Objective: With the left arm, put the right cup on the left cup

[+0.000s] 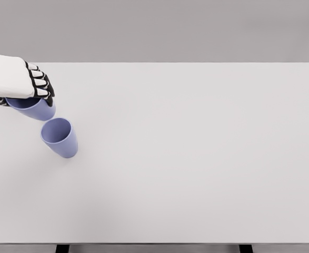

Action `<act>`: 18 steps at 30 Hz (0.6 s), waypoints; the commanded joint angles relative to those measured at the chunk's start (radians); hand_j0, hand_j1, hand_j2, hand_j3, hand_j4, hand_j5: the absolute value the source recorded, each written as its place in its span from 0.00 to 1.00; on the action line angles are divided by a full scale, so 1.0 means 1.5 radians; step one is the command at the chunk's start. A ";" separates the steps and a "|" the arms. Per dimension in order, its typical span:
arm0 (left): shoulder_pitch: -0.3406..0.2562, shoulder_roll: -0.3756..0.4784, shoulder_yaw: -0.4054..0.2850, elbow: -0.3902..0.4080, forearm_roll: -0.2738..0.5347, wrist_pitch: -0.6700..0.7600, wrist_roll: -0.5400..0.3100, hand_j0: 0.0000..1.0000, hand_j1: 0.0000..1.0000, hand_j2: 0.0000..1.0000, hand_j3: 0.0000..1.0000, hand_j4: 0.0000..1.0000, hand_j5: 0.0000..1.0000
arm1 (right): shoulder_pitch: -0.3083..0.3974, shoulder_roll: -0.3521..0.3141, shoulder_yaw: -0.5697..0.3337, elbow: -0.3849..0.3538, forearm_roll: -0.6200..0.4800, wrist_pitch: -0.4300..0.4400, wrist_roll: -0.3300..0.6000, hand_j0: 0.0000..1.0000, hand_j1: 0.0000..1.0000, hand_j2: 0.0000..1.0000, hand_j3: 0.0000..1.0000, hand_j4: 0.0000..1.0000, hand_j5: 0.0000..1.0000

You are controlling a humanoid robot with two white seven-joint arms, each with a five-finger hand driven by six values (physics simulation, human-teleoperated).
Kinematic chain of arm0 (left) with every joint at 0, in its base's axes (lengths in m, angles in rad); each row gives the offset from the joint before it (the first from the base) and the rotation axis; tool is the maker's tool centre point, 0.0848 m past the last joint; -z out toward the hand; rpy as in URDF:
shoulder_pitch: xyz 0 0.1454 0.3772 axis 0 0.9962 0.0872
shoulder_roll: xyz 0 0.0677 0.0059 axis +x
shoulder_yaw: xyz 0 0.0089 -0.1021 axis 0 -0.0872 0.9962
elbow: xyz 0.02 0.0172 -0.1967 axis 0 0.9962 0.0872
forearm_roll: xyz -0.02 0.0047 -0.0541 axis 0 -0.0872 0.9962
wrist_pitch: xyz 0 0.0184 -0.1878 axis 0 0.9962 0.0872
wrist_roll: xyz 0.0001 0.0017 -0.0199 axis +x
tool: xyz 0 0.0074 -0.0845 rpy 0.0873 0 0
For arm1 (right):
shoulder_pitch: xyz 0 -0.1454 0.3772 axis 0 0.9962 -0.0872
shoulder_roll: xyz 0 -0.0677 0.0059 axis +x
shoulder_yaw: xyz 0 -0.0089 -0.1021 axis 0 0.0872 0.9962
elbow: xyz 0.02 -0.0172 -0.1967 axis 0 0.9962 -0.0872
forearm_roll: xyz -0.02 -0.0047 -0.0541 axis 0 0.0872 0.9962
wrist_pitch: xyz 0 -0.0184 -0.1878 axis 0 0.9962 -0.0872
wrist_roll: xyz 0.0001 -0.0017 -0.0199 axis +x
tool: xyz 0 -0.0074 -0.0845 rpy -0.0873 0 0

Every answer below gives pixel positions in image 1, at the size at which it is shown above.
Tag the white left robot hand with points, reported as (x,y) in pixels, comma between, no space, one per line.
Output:
(8,77)

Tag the lavender plastic cup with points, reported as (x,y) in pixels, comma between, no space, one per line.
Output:
(62,141)
(39,109)

